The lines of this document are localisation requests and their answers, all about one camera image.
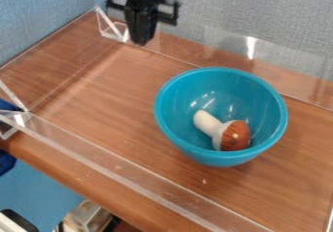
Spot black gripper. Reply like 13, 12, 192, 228
107, 0, 180, 46

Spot blue plastic bowl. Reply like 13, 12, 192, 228
153, 67, 289, 168

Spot brown and white mushroom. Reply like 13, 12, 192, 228
193, 110, 250, 151

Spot clear acrylic back barrier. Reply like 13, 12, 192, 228
147, 23, 333, 110

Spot clear acrylic barrier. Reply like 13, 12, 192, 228
0, 80, 270, 232
147, 23, 333, 110

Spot clear acrylic front barrier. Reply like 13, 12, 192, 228
0, 80, 270, 232

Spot blue cloth object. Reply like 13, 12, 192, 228
0, 97, 20, 176

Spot black and white object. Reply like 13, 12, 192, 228
0, 210, 39, 232

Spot clear acrylic corner bracket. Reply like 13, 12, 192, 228
95, 7, 131, 43

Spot metal frame under table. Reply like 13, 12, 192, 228
55, 200, 113, 232

